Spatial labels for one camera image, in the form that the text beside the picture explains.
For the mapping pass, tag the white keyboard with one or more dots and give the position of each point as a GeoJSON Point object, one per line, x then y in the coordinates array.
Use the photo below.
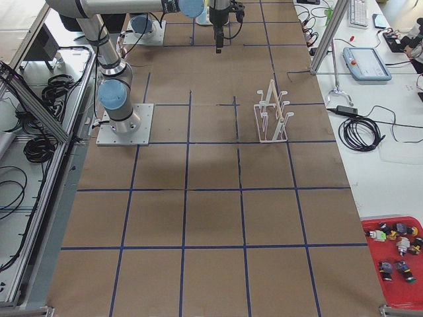
{"type": "Point", "coordinates": [357, 14]}

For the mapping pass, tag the aluminium frame post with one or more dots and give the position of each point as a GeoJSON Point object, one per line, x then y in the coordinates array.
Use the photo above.
{"type": "Point", "coordinates": [337, 15]}

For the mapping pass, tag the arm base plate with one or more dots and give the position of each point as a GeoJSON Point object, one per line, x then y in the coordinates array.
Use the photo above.
{"type": "Point", "coordinates": [154, 36]}
{"type": "Point", "coordinates": [136, 130]}

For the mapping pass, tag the blue teach pendant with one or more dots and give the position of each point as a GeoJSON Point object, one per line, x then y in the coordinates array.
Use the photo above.
{"type": "Point", "coordinates": [365, 64]}

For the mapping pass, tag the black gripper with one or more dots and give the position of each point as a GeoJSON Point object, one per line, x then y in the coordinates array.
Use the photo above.
{"type": "Point", "coordinates": [218, 16]}

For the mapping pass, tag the white wire cup rack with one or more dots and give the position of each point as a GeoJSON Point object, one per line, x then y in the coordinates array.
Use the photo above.
{"type": "Point", "coordinates": [270, 117]}

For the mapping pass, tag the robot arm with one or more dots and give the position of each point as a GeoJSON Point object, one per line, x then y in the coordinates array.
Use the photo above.
{"type": "Point", "coordinates": [114, 93]}

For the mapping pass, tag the black power adapter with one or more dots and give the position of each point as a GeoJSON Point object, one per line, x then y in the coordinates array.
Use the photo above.
{"type": "Point", "coordinates": [345, 111]}

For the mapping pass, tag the red parts tray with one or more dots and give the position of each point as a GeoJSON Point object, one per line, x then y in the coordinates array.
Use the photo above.
{"type": "Point", "coordinates": [395, 244]}

